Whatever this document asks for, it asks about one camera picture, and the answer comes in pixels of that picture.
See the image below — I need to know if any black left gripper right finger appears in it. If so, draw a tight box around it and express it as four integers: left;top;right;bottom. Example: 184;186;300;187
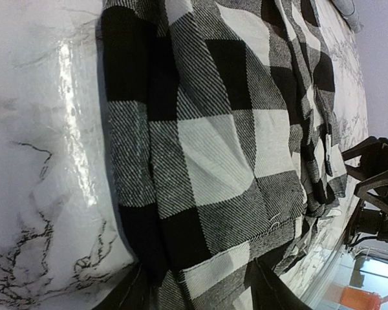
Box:
248;260;311;310

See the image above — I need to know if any aluminium front frame rail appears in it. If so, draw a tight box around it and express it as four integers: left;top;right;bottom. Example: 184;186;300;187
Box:
282;196;358;309

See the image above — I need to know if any black white plaid shirt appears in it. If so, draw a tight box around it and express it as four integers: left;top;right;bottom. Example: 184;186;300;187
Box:
101;1;347;309

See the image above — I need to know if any orange bottle in background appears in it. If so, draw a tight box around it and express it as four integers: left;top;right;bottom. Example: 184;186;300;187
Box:
339;286;388;310

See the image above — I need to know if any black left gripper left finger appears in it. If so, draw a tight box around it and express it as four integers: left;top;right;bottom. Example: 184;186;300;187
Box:
93;263;154;310

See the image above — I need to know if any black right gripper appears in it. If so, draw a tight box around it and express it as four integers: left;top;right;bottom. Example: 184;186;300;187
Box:
342;136;388;247

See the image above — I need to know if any folded grey shirt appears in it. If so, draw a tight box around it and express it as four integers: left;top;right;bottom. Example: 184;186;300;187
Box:
331;0;363;34

